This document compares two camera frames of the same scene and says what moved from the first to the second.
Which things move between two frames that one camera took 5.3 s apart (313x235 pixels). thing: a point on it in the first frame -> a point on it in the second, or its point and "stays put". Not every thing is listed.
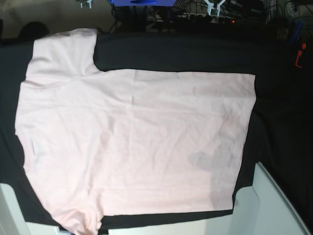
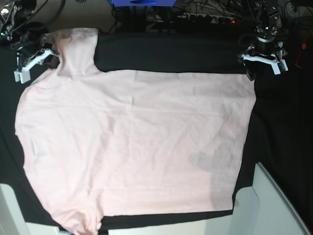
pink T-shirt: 99,142 stays put
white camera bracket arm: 88,1 -> 23,74
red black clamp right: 303,45 stays put
